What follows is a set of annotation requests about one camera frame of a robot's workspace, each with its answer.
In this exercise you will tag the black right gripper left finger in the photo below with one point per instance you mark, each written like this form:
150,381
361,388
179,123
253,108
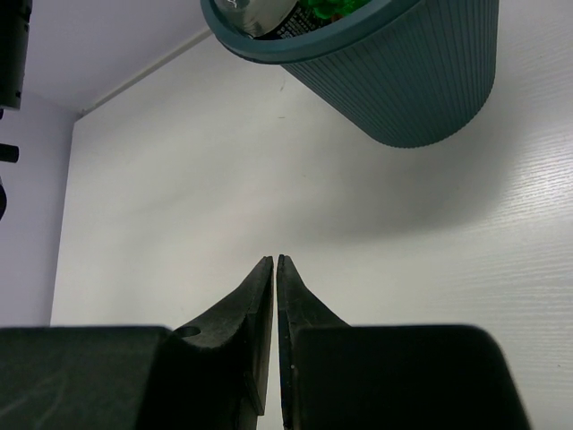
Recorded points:
210,373

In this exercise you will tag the green sprite bottle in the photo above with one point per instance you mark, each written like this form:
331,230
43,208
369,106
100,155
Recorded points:
332,10

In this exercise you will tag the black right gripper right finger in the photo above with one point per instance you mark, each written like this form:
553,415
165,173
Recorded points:
337,376

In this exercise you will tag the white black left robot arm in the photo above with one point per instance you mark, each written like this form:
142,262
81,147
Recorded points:
15,31

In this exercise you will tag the clear pepsi bottle black cap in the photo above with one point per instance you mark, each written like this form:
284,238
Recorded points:
271,19

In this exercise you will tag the teal plastic bin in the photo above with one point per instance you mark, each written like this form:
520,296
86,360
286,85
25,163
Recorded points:
407,73

